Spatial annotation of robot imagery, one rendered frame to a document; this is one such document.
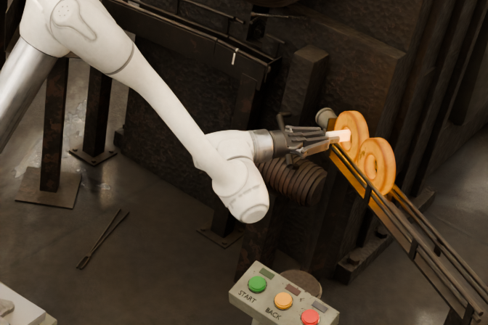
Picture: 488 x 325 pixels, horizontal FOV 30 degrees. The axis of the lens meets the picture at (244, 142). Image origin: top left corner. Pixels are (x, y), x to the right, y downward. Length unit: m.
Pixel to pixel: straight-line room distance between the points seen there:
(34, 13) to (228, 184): 0.61
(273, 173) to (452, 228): 1.06
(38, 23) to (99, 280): 1.10
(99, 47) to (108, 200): 1.34
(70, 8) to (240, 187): 0.61
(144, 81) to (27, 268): 1.05
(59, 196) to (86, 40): 1.34
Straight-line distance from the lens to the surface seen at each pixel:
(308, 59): 2.69
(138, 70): 2.10
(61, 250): 3.06
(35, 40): 2.15
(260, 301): 2.13
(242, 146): 2.36
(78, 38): 2.00
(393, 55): 2.67
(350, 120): 2.51
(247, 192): 2.24
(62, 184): 3.32
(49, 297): 2.91
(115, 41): 2.03
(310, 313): 2.11
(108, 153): 3.50
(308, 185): 2.67
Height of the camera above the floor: 2.04
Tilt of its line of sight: 34 degrees down
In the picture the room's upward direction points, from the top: 12 degrees clockwise
